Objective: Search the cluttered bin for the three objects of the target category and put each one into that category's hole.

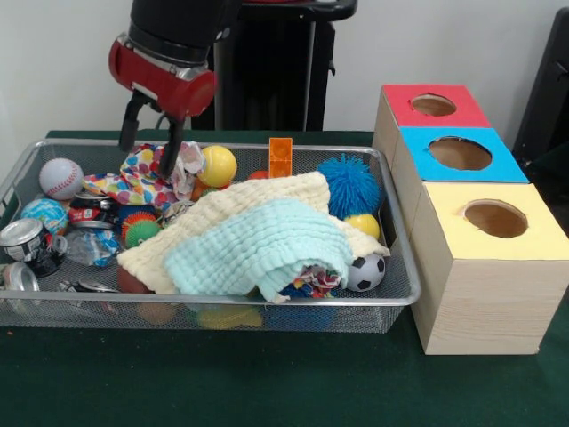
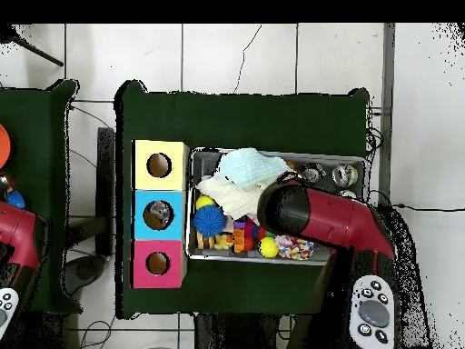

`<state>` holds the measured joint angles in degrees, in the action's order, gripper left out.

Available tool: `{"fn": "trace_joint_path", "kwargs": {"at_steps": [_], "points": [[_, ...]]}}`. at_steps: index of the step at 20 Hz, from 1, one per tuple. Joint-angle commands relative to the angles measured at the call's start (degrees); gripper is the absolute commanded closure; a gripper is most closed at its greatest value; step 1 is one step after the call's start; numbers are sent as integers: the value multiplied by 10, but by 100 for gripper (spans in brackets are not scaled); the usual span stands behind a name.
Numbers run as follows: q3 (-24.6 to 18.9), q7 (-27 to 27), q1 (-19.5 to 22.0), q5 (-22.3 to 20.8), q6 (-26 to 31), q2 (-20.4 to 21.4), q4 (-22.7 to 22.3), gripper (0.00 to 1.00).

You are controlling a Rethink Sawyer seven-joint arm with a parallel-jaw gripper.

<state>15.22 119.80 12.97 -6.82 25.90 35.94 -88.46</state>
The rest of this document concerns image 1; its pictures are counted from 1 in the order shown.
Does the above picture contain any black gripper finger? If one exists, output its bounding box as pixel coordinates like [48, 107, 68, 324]
[157, 116, 186, 178]
[118, 91, 146, 152]

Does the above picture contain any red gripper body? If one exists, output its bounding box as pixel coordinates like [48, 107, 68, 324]
[108, 33, 218, 119]

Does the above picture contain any polka dot cloth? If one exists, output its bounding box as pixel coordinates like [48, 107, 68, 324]
[82, 141, 208, 213]

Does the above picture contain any cream knitted cloth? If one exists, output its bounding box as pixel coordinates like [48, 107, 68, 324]
[116, 171, 391, 304]

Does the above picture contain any mint knitted cloth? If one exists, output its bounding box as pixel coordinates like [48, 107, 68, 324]
[163, 197, 355, 303]

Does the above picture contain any clear plastic bottle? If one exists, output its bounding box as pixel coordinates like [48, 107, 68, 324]
[66, 229, 122, 268]

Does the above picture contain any wooden box with three holes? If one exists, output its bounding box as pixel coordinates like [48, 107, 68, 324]
[372, 83, 569, 356]

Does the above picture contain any yellow tennis ball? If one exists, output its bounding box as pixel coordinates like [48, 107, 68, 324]
[196, 145, 238, 188]

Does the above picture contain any white baseball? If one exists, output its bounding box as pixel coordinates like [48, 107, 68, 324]
[38, 157, 85, 200]

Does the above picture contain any blue green globe ball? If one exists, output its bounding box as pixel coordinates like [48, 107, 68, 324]
[20, 197, 70, 237]

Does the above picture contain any crushed black silver can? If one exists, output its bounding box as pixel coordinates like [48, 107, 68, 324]
[0, 217, 68, 278]

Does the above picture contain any large blue koosh ball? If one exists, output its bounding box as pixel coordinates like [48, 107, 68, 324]
[316, 153, 383, 220]

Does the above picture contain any black and white soccer ball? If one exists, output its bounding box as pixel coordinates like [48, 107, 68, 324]
[346, 252, 387, 293]

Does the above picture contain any dark green tablecloth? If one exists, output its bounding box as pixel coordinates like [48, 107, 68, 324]
[0, 128, 569, 427]

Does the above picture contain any black upright panel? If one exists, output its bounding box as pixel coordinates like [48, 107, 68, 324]
[512, 6, 569, 188]

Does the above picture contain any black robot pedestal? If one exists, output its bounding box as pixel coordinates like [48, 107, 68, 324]
[212, 0, 359, 132]

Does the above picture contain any wire mesh bin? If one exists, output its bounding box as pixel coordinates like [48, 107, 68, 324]
[0, 137, 422, 334]

